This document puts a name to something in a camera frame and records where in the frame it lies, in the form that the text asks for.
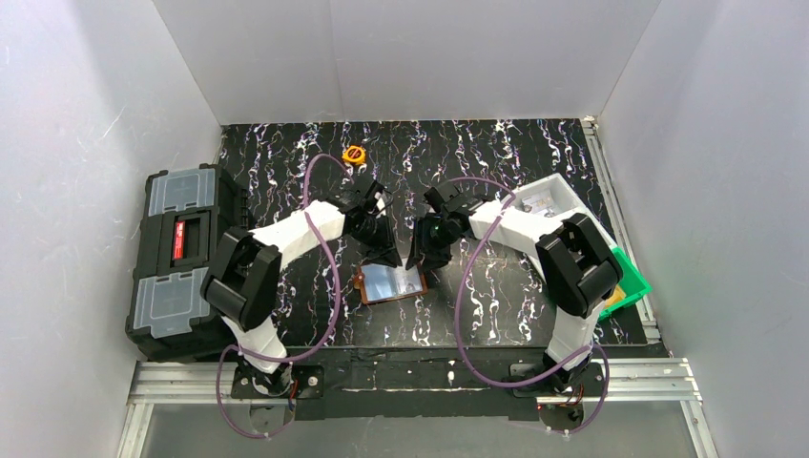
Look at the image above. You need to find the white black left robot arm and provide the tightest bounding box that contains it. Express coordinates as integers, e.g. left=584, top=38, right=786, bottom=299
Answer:
left=200, top=176, right=402, bottom=375

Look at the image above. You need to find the white plastic bin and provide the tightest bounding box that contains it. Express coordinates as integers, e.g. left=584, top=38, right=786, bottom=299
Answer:
left=511, top=173, right=618, bottom=249

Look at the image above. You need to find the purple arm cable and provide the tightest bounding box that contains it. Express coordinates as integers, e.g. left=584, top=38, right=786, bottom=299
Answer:
left=453, top=177, right=612, bottom=437
left=215, top=153, right=355, bottom=441

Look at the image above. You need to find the green plastic bin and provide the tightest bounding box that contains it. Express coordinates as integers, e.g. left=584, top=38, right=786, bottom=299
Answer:
left=599, top=247, right=653, bottom=320

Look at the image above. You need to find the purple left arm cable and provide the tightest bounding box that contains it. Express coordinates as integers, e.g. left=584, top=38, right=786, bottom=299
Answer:
left=215, top=153, right=355, bottom=441

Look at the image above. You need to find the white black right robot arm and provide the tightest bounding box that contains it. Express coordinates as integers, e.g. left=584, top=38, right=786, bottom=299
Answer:
left=407, top=178, right=623, bottom=390

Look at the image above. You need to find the white card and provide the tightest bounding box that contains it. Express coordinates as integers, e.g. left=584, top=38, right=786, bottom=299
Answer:
left=521, top=193, right=557, bottom=218

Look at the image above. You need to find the gold card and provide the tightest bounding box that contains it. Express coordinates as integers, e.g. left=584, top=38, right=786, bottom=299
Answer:
left=605, top=285, right=627, bottom=310

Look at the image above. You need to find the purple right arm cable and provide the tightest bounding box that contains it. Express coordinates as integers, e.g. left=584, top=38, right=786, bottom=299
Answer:
left=453, top=177, right=612, bottom=437

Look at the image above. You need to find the black toolbox with clear lids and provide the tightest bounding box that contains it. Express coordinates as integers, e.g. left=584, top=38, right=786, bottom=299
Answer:
left=125, top=164, right=254, bottom=362

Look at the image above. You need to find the orange round cap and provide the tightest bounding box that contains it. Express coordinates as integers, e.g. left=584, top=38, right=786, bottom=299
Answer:
left=342, top=145, right=366, bottom=166

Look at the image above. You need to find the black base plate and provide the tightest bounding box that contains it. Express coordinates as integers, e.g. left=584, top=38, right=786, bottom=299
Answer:
left=221, top=350, right=608, bottom=426

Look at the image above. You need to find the pale card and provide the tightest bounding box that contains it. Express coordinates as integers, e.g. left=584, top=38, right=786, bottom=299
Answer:
left=396, top=270, right=424, bottom=295

